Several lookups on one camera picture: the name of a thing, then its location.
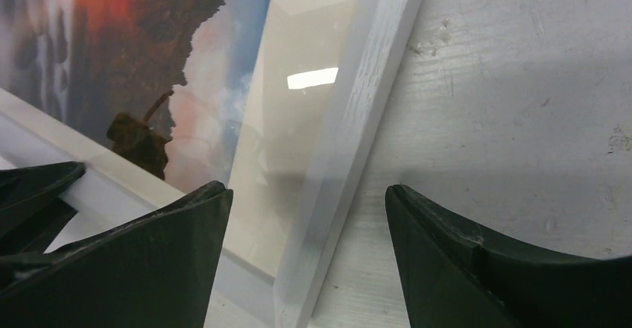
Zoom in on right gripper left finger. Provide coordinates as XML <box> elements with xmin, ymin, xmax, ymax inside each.
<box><xmin>1</xmin><ymin>181</ymin><xmax>233</xmax><ymax>327</ymax></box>

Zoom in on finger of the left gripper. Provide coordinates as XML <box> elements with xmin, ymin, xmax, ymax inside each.
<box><xmin>1</xmin><ymin>161</ymin><xmax>86</xmax><ymax>254</ymax></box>

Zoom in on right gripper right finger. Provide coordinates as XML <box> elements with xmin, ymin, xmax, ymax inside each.
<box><xmin>385</xmin><ymin>184</ymin><xmax>631</xmax><ymax>327</ymax></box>

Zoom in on white picture frame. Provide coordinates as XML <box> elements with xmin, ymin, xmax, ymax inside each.
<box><xmin>1</xmin><ymin>0</ymin><xmax>422</xmax><ymax>327</ymax></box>

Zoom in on sunset photo in frame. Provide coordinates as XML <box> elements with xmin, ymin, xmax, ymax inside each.
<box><xmin>1</xmin><ymin>0</ymin><xmax>270</xmax><ymax>192</ymax></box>

